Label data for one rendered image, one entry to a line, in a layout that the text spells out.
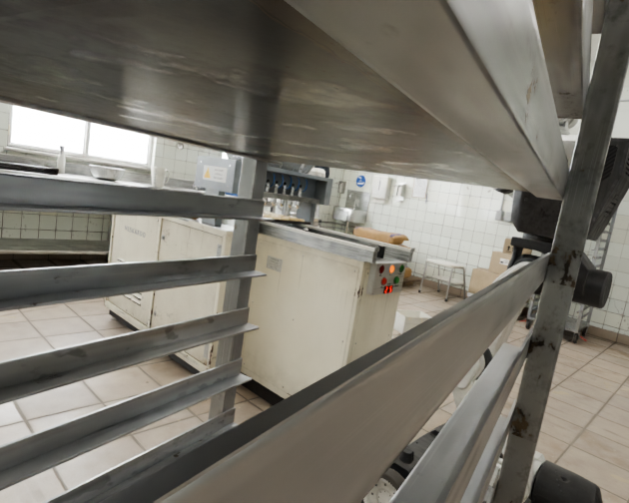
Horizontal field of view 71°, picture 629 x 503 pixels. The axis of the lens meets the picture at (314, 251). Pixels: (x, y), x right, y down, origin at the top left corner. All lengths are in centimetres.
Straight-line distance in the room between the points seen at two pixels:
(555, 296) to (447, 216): 588
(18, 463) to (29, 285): 19
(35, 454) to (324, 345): 155
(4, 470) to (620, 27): 76
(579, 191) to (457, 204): 583
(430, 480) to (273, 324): 199
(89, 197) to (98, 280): 9
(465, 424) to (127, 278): 40
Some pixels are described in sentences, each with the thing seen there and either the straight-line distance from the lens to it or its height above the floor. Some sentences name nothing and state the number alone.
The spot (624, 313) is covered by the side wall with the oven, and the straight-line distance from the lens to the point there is 580.
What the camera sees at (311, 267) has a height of 75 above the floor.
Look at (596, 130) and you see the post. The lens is 55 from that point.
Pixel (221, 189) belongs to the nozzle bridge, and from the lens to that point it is 224.
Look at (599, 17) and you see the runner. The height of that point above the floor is 131.
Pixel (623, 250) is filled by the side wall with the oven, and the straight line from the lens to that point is 577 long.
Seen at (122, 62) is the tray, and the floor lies 113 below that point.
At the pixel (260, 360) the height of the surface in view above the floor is 20.
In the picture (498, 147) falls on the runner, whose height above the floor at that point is 113.
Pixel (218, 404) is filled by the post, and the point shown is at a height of 72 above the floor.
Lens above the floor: 109
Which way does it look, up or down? 8 degrees down
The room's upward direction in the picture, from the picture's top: 9 degrees clockwise
